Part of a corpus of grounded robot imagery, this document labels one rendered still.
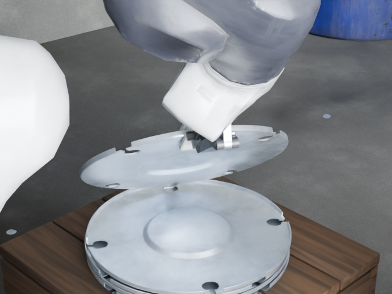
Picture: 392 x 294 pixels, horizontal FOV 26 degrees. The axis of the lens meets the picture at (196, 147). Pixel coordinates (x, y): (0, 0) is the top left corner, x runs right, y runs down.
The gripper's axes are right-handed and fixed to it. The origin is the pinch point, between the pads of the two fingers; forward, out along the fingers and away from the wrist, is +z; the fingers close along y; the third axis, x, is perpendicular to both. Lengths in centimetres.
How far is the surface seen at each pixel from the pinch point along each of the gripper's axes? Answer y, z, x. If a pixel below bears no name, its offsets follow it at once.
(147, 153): -0.1, 6.4, 5.0
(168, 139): -0.3, 0.6, 3.2
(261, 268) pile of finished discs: -15.9, 12.7, -8.7
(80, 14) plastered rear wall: 104, 176, -10
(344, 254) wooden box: -15.0, 17.3, -22.6
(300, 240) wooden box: -11.6, 20.8, -17.8
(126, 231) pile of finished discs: -6.6, 22.1, 7.0
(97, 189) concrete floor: 21, 103, 1
